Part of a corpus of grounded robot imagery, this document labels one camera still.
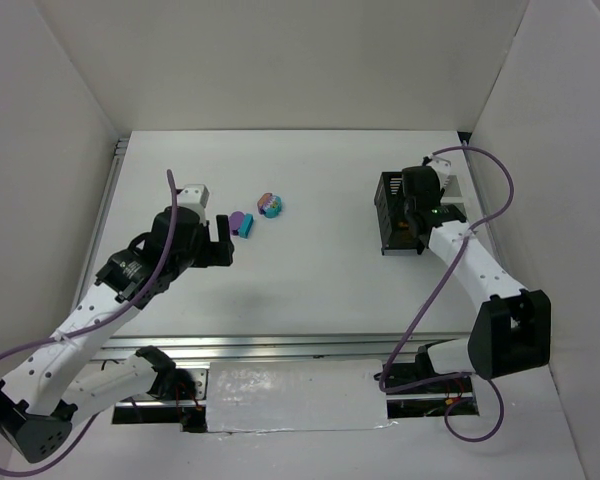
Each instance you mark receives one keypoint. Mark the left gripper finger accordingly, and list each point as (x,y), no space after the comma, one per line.
(220,254)
(223,228)

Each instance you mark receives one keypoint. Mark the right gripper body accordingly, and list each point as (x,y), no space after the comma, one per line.
(393,215)

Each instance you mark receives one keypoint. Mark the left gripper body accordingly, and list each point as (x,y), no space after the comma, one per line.
(215,251)

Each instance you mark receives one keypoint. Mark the teal lego brick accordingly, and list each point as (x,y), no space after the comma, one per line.
(246,226)

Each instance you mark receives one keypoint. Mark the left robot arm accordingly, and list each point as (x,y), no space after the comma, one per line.
(43,399)

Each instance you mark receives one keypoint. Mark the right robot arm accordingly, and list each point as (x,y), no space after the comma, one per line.
(512,329)

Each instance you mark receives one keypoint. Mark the black slotted container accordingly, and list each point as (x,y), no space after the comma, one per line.
(389,204)

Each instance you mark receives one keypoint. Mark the multicolor printed lego stack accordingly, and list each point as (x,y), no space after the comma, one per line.
(269,205)

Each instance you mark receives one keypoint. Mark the white slotted container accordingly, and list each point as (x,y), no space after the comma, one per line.
(456,194)

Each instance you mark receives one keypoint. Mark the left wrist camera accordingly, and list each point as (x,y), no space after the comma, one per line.
(195,198)

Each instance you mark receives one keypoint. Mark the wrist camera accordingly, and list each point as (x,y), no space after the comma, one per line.
(441,167)
(195,198)

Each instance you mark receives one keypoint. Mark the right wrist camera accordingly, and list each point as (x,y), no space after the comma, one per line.
(441,167)

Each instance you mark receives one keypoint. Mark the aluminium front rail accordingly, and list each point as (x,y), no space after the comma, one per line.
(255,348)

